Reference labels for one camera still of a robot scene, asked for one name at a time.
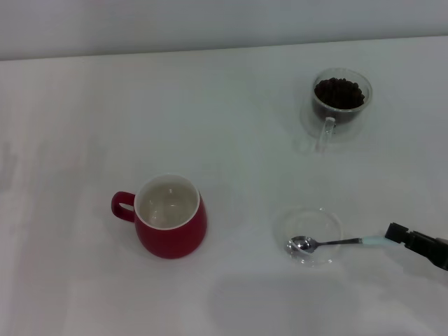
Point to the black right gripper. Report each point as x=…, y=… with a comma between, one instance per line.
x=442, y=252

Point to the red ceramic mug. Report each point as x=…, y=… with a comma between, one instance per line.
x=171, y=241

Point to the dark coffee beans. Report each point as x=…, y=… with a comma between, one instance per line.
x=339, y=94

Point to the clear glass saucer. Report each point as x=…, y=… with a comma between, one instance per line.
x=301, y=218

